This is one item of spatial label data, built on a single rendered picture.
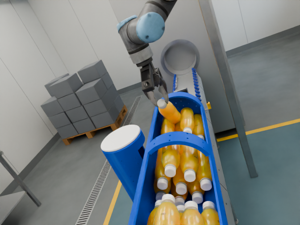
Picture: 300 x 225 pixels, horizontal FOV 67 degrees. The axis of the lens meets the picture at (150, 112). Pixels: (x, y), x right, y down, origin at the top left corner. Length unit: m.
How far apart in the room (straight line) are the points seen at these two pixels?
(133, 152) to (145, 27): 0.83
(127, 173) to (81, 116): 3.02
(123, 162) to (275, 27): 4.98
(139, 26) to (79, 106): 3.58
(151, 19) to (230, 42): 4.94
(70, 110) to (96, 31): 2.30
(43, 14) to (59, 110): 2.76
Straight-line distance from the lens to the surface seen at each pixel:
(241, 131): 2.03
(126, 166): 1.44
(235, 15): 5.61
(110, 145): 1.46
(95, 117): 4.28
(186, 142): 0.82
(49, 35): 6.49
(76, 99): 4.25
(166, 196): 0.71
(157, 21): 0.80
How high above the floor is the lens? 1.66
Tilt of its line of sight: 23 degrees down
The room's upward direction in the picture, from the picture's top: 25 degrees counter-clockwise
